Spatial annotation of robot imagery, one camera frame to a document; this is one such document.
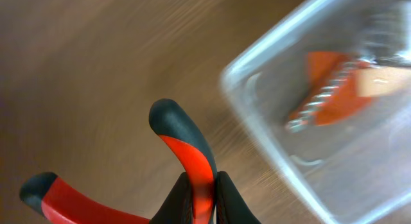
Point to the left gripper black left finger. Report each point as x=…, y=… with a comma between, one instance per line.
x=177, y=207

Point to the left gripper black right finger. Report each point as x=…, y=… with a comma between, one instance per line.
x=230, y=206

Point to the orange scraper wooden handle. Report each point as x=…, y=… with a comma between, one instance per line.
x=371, y=82

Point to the clear plastic container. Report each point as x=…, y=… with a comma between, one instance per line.
x=356, y=170

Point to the orange socket rail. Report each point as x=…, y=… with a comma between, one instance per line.
x=333, y=96

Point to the red handled pliers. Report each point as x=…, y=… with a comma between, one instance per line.
x=51, y=197

